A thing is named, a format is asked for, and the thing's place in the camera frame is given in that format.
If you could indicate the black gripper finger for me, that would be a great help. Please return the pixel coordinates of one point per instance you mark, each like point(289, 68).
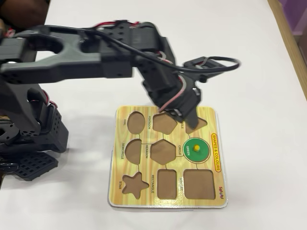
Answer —
point(193, 121)

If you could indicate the green circle piece yellow pin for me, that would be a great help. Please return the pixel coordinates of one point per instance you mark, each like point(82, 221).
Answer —
point(201, 156)

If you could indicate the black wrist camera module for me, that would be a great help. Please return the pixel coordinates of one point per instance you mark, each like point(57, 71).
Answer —
point(189, 64)

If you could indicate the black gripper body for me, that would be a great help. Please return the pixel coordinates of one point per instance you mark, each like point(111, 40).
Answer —
point(190, 107)

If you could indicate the white paper table cover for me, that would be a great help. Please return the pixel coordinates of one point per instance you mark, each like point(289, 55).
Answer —
point(239, 143)

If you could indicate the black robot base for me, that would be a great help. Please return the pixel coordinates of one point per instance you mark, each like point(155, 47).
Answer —
point(57, 134)

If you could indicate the wooden shape puzzle board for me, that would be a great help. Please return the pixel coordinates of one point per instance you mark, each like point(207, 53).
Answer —
point(212, 115)

